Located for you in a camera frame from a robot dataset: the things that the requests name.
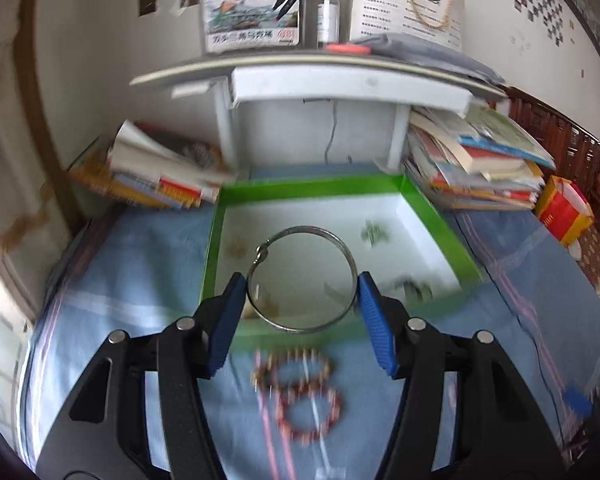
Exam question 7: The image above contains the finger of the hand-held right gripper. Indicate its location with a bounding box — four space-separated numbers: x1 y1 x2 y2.
564 389 595 419

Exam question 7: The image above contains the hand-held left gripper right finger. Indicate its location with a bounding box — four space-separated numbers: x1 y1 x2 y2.
357 271 566 480

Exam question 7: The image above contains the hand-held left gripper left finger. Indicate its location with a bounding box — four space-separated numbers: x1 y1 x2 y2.
35 272 247 480

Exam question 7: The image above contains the silver metal bangle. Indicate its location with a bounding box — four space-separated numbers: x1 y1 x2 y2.
246 226 359 334

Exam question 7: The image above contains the green cardboard box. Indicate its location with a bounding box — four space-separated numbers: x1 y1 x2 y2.
200 174 482 357

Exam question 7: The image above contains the blue striped table cloth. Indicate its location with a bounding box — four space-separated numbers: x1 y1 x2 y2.
22 200 600 480

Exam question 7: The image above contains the leaning pile of books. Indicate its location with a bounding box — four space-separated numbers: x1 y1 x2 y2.
69 119 239 211

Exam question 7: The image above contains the tall stack of books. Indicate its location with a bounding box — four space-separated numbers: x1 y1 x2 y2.
402 102 557 212

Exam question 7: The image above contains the red and yellow bag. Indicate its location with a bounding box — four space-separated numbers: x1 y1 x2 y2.
535 175 595 249

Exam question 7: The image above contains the white desk shelf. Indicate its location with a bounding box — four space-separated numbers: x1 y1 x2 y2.
129 52 511 172

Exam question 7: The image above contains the dark wooden headboard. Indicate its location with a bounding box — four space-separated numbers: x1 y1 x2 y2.
500 85 600 307

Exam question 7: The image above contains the grey folder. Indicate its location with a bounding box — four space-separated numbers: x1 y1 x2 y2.
350 32 507 87

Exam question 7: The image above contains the beige curtain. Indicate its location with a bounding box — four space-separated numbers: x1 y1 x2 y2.
0 0 83 321

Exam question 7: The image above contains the small clear spray bottle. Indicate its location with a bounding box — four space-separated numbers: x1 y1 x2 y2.
316 0 341 47

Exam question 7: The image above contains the grey marker pen case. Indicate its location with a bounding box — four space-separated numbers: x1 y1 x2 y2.
192 0 309 55

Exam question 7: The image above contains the white paper bag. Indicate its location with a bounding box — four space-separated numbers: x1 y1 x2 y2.
349 0 466 54

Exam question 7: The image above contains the brown bead bracelet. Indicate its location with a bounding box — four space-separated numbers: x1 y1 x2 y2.
252 347 334 392

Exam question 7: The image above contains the red bead bracelet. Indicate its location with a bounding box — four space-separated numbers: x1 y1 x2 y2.
277 385 343 447

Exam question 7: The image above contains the grey lamp cable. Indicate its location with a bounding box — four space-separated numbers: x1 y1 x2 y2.
324 101 340 162

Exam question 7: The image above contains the framed wall picture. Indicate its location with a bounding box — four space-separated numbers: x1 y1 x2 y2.
537 0 600 84

